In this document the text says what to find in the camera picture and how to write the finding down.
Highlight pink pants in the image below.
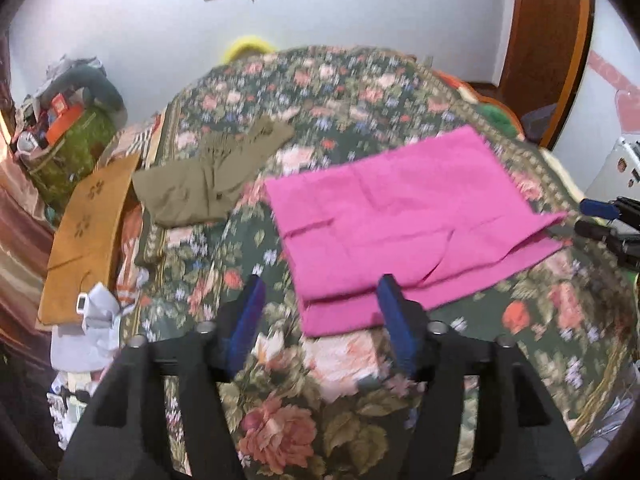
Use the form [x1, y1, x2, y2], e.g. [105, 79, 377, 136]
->
[262, 125, 568, 338]

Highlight green fuzzy cloth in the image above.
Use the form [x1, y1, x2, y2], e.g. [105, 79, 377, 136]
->
[480, 97, 526, 138]

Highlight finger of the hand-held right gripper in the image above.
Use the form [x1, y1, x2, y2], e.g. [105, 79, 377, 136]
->
[579, 196, 640, 226]
[574, 217, 640, 271]

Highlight orange patterned blanket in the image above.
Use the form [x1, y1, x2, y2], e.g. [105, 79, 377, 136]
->
[435, 70, 506, 111]

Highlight olive pants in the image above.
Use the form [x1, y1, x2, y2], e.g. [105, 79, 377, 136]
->
[131, 116, 296, 228]

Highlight wooden wardrobe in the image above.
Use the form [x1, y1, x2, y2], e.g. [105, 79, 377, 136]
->
[500, 0, 598, 148]

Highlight wooden lap tray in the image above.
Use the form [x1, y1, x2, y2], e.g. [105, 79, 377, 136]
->
[37, 152, 142, 326]

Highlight yellow foam tube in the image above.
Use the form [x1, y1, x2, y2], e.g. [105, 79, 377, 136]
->
[222, 34, 276, 61]

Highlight floral blanket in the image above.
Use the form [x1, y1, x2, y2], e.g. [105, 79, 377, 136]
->
[135, 45, 636, 480]

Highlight pink curtain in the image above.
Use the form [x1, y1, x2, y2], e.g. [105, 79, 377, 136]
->
[0, 30, 56, 351]

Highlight white cloth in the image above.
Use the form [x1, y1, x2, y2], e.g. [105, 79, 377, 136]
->
[50, 282, 151, 373]

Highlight dark blue cloth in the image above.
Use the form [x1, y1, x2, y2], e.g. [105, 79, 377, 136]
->
[520, 102, 558, 143]

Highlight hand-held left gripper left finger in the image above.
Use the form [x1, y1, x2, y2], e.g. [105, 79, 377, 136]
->
[57, 275, 268, 480]

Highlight pink cloth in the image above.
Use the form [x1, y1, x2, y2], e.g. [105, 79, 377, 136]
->
[585, 50, 640, 136]

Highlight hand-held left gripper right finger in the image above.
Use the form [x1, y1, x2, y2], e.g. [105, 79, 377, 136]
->
[376, 274, 586, 480]

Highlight orange box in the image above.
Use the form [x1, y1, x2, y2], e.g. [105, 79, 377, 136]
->
[45, 105, 86, 143]

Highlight pile of clothes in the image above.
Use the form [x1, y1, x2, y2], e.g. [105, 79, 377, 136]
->
[45, 55, 106, 81]

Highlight striped cloth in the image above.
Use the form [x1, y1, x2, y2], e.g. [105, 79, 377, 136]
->
[107, 112, 166, 171]

